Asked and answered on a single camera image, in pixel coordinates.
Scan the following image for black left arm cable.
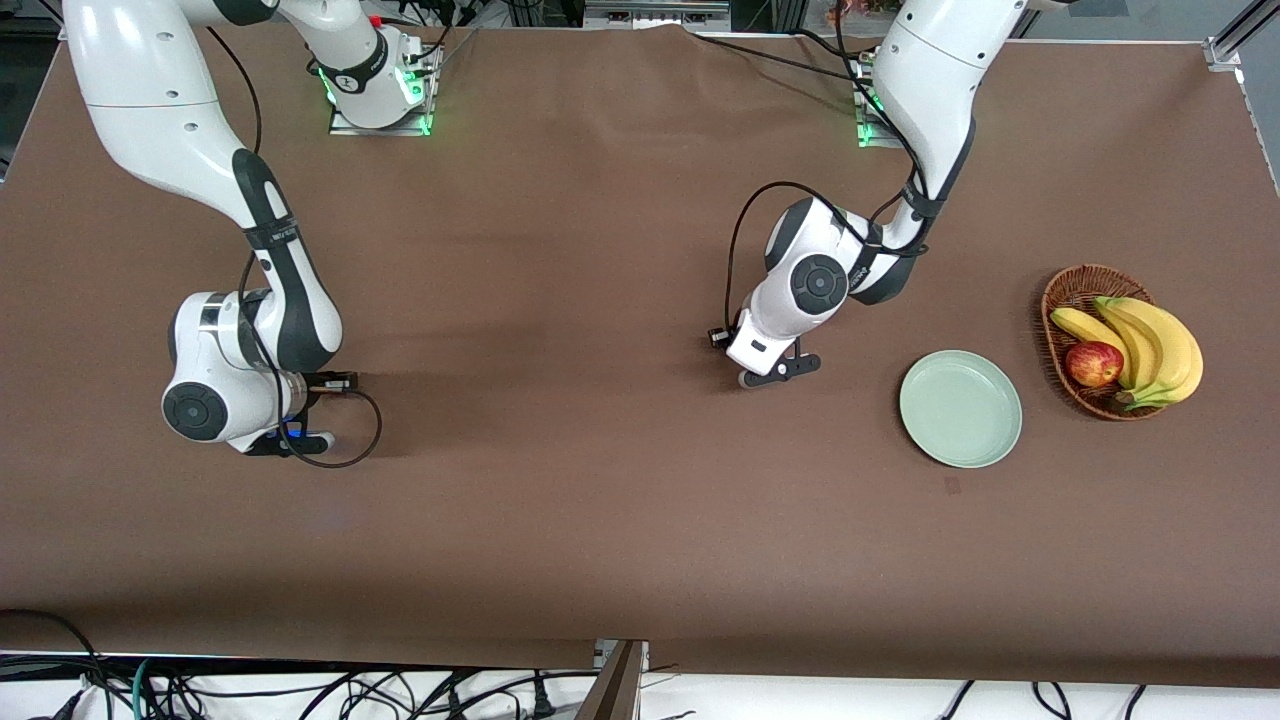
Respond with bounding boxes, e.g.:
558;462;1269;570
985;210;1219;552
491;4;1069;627
722;0;941;346

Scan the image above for long black cable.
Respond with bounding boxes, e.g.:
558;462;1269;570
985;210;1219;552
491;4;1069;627
690;33;865;87

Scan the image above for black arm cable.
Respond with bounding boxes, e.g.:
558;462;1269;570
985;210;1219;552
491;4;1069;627
205;25;384;469
722;0;941;346

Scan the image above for brown table cover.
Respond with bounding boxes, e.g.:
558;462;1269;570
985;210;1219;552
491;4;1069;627
0;18;1280;689

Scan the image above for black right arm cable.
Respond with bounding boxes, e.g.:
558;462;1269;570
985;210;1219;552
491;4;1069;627
205;25;384;469

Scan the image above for thick black cable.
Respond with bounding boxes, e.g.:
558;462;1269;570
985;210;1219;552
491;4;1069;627
0;608;107;701

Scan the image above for red apple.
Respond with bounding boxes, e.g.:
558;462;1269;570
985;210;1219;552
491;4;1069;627
1065;341;1125;389

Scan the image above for brown wooden post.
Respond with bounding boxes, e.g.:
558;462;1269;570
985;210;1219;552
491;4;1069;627
580;640;646;720

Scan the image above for aluminium frame profile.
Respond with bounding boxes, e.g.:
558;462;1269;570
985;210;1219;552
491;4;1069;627
1204;0;1280;73

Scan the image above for grey metal box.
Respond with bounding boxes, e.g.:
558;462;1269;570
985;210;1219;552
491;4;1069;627
585;0;731;29

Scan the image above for grey base cable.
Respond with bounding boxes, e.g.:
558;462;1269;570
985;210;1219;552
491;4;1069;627
430;28;481;77

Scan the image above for yellow banana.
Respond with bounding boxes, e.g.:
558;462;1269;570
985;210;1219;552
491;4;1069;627
1097;296;1204;411
1093;297;1166;391
1050;306;1134;389

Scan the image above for orange red toy items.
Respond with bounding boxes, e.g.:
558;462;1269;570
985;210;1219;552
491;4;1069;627
825;0;901;26

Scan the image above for brown wicker basket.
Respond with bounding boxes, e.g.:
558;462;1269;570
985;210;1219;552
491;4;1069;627
1040;264;1176;422

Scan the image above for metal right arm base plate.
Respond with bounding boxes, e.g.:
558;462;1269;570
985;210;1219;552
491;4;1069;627
328;100;434;137

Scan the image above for black base cable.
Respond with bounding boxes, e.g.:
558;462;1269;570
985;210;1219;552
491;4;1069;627
385;0;453;63

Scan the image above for short black cable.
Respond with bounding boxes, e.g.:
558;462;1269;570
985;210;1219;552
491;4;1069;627
793;28;868;61

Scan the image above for pale green round plate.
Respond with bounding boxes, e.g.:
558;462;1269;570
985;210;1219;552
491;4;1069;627
899;349;1024;470

